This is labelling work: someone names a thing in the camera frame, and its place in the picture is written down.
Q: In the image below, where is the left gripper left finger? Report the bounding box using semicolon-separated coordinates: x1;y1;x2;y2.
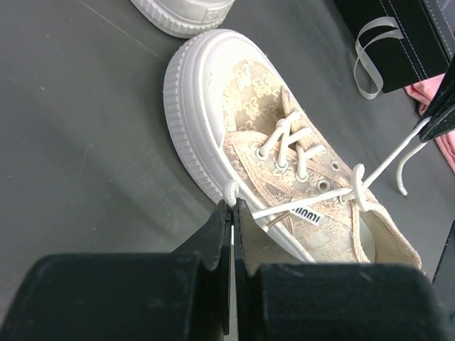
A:
1;202;232;340

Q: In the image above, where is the beige lace sneaker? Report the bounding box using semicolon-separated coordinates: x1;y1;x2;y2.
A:
163;29;422;268
130;0;235;39

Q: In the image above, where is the white ribbon loop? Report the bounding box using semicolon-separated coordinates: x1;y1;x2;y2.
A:
353;16;404;100

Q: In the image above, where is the white shoelace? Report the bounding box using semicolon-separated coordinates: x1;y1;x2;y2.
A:
223;112;429;226

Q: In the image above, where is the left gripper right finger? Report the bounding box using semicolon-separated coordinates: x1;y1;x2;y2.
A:
232;199;454;340

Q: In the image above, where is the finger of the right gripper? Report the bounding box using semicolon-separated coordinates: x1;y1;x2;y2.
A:
419;63;454;143

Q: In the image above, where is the pink folded cloth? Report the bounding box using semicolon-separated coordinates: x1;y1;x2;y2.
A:
405;72;455;164

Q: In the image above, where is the dark framed display box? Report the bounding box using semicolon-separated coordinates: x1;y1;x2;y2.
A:
335;1;454;93

